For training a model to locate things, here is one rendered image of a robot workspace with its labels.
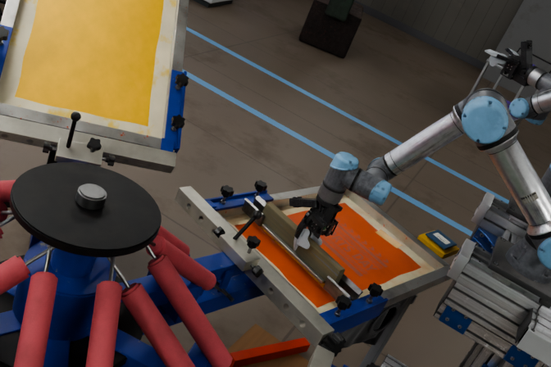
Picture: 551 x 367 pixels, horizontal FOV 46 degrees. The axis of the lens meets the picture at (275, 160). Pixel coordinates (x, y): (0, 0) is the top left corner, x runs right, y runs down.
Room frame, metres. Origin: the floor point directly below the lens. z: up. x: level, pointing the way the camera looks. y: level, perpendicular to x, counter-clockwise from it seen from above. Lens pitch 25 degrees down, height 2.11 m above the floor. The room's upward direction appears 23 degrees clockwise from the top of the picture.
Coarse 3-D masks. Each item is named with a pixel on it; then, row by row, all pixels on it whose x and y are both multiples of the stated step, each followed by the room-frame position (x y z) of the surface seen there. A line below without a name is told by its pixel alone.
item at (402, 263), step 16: (368, 240) 2.13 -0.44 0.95; (384, 240) 2.18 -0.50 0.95; (336, 256) 1.93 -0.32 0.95; (400, 256) 2.11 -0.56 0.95; (288, 272) 1.73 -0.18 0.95; (304, 272) 1.77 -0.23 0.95; (352, 272) 1.88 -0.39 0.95; (384, 272) 1.96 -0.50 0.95; (400, 272) 2.01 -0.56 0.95; (304, 288) 1.68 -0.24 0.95; (320, 288) 1.72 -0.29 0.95; (320, 304) 1.64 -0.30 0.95
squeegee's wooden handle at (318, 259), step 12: (276, 216) 1.87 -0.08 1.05; (276, 228) 1.86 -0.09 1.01; (288, 228) 1.83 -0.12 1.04; (288, 240) 1.82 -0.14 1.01; (312, 240) 1.79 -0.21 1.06; (300, 252) 1.78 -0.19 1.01; (312, 252) 1.76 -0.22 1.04; (324, 252) 1.75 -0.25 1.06; (312, 264) 1.75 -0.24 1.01; (324, 264) 1.73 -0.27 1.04; (336, 264) 1.72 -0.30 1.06; (324, 276) 1.71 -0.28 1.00; (336, 276) 1.69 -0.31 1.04
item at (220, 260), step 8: (208, 256) 1.52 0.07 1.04; (216, 256) 1.53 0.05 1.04; (224, 256) 1.55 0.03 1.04; (200, 264) 1.47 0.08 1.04; (208, 264) 1.49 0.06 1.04; (216, 264) 1.50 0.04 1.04; (224, 264) 1.51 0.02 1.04; (232, 264) 1.53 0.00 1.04; (216, 272) 1.48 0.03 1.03; (224, 272) 1.51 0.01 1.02; (240, 272) 1.57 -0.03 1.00; (216, 280) 1.49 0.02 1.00
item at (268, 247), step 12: (288, 216) 2.06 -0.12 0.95; (300, 216) 2.10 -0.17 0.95; (348, 216) 2.25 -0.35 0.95; (360, 216) 2.29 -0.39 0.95; (240, 228) 1.86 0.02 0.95; (252, 228) 1.89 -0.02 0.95; (360, 228) 2.20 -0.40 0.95; (372, 228) 2.24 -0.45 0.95; (264, 240) 1.85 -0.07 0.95; (264, 252) 1.78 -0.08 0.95; (276, 252) 1.81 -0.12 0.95
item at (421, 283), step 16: (288, 192) 2.17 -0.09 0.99; (304, 192) 2.23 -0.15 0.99; (352, 192) 2.40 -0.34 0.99; (240, 208) 1.93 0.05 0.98; (368, 208) 2.34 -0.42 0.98; (384, 224) 2.29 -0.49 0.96; (400, 240) 2.23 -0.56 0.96; (416, 240) 2.22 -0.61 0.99; (432, 256) 2.15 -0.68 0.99; (432, 272) 2.04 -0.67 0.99; (400, 288) 1.85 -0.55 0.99; (416, 288) 1.89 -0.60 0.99
